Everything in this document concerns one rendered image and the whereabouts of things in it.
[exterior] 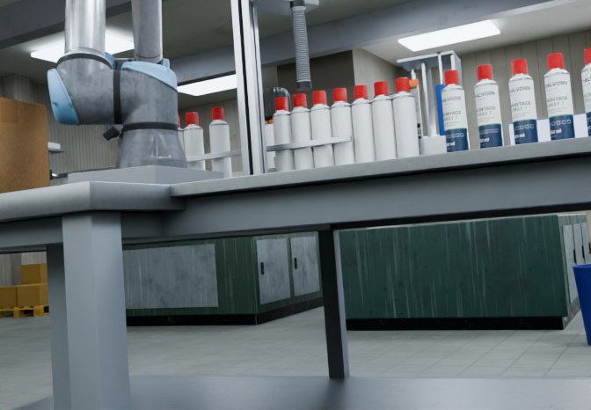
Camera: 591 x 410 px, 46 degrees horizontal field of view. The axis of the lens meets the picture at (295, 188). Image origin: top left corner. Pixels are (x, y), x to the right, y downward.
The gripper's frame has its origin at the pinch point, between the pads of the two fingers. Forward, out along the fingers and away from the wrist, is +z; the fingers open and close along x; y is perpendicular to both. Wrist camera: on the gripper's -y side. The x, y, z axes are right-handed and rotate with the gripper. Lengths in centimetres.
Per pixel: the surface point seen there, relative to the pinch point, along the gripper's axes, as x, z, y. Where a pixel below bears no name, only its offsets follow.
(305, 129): -44.2, 18.7, -2.1
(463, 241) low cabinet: -11, 43, 331
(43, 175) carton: 14.8, -8.7, -21.5
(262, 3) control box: -55, -9, -13
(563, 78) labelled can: -98, 46, -2
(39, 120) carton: 7.9, -20.8, -22.1
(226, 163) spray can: -21.4, 12.1, -0.9
